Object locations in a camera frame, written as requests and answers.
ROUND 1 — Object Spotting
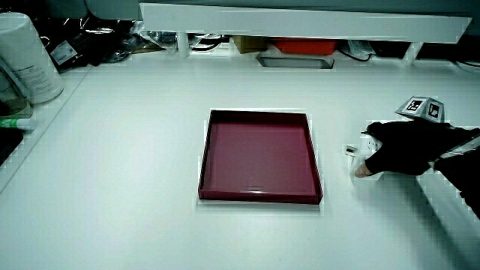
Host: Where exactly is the person's right hand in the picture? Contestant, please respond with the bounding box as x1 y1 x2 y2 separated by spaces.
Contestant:
354 95 457 179

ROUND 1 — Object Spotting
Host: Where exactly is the person's right forearm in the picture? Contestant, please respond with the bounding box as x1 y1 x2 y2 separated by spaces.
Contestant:
433 126 480 221

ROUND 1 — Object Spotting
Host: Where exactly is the grey flat metal tray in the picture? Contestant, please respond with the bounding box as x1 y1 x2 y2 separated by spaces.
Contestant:
256 54 335 71

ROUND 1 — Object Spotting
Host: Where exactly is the orange plastic box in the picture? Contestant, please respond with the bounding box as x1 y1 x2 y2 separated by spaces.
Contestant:
270 38 338 56

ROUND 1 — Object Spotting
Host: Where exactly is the dark red square tray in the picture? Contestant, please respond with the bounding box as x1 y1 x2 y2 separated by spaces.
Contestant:
197 109 324 206

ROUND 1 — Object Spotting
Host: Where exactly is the white raised shelf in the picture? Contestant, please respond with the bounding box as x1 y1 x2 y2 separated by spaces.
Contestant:
139 1 473 59

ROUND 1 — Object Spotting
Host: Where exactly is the brown cardboard box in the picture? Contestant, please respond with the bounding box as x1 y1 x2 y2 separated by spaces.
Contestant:
231 35 269 55

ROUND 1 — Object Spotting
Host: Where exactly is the clear plastic bag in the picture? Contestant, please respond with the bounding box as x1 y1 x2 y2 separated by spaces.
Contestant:
129 20 178 53

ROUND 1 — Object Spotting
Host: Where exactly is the black plastic bag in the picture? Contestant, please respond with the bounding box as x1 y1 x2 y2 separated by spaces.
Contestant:
32 14 133 72

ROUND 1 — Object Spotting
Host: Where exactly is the green and white tube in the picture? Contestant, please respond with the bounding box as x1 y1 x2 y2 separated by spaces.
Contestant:
0 117 38 131

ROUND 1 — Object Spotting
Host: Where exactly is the white cylindrical container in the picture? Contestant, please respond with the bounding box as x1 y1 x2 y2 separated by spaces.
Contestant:
0 11 65 105

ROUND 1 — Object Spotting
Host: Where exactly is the black flat object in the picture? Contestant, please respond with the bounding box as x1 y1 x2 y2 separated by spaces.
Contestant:
0 127 25 167

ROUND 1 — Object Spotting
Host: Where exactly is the clear glass jar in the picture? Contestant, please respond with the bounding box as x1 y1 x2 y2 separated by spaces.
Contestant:
0 66 33 119

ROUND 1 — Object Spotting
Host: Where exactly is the black cable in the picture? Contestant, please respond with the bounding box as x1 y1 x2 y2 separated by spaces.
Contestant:
337 47 376 63

